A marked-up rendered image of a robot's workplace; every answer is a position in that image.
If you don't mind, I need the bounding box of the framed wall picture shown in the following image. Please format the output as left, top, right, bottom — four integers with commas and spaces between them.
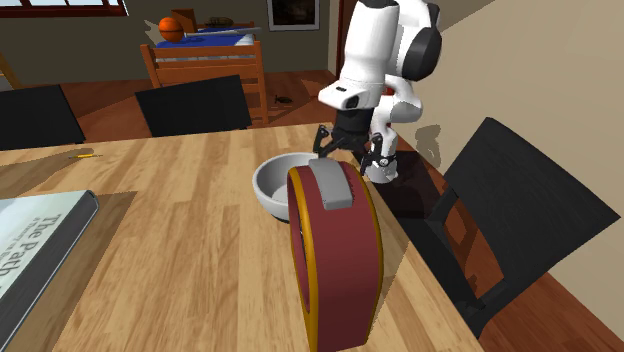
265, 0, 321, 32

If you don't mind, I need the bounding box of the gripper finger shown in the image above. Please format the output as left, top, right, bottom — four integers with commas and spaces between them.
359, 133, 392, 178
313, 125, 348, 159

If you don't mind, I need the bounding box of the black chair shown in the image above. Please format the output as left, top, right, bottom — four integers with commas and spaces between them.
0, 84, 87, 152
422, 116, 622, 339
134, 73, 254, 138

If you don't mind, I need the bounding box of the grey bowl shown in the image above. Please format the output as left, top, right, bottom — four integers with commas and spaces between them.
251, 151, 323, 223

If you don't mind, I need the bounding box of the grey hardcover book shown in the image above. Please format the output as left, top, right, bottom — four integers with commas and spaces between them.
0, 189, 101, 350

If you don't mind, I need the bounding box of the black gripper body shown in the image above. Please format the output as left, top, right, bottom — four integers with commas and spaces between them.
332, 108, 375, 146

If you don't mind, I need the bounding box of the red round clock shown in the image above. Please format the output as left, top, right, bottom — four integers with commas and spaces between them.
285, 158, 385, 352

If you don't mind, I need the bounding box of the window with red frame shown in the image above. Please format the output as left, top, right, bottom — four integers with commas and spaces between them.
0, 0, 129, 19

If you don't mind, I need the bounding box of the wooden bed with blue mattress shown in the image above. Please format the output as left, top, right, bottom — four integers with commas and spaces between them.
139, 9, 271, 126

